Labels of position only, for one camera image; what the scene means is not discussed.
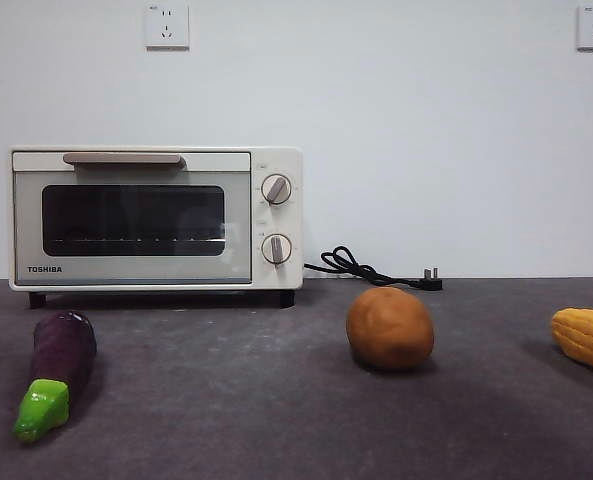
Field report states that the white Toshiba toaster oven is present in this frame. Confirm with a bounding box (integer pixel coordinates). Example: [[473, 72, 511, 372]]
[[8, 145, 305, 310]]

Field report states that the glass oven door beige handle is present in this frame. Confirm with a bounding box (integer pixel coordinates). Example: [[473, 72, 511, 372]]
[[12, 151, 253, 287]]

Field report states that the purple eggplant green stem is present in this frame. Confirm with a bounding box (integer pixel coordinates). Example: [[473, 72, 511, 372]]
[[13, 310, 98, 443]]

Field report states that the beige round oven knob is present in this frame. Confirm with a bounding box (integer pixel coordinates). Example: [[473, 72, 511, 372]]
[[260, 233, 293, 266], [260, 173, 293, 206]]

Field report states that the brown potato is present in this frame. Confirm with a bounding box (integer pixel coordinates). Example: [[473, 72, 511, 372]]
[[345, 286, 435, 372]]

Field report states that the yellow corn cob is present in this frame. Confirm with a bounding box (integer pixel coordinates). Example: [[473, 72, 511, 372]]
[[549, 307, 593, 381]]

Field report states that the black power cable with plug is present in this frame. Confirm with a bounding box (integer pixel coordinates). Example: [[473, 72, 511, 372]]
[[303, 245, 444, 292]]

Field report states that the metal wire oven rack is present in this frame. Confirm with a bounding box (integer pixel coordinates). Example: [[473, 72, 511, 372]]
[[50, 233, 226, 245]]

